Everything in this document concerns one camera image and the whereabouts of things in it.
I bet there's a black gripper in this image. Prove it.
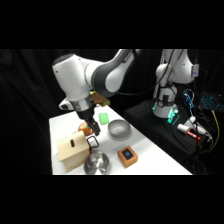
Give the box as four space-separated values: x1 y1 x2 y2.
75 108 102 137

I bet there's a green sponge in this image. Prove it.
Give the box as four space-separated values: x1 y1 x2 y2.
98 112 111 125

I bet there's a grey bowl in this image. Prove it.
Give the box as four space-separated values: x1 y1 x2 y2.
107 119 132 140

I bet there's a light wooden box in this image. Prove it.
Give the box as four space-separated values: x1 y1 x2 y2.
55 130 92 173

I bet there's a shiny steel bowl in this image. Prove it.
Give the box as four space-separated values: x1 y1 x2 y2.
83 150 111 176

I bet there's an orange block with blue top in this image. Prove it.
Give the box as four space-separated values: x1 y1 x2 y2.
116 145 139 168

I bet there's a black robot stand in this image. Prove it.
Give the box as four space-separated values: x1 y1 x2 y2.
122 99 203 164

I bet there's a green lit control box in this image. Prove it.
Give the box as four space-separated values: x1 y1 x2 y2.
167 107 181 127

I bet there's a white cylinder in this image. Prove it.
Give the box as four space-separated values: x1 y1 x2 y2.
176 123 188 133

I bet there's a red marker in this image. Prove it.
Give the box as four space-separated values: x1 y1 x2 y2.
185 130 202 141

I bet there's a grey box on pole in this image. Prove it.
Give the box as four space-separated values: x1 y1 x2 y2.
191 63 201 78

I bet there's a keyboard with blue lights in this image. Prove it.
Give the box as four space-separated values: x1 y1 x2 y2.
199 92 224 112

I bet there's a brown wrist mount plate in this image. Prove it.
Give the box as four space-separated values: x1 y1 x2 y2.
89 92 111 108

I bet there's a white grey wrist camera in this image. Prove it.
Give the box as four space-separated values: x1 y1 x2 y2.
58 99 75 111

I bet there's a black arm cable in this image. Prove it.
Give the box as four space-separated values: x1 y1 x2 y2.
114 49 178 98

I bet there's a blue cable bundle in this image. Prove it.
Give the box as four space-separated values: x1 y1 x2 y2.
182 88 196 108

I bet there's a yellow cable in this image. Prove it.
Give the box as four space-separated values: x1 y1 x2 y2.
209 109 222 153

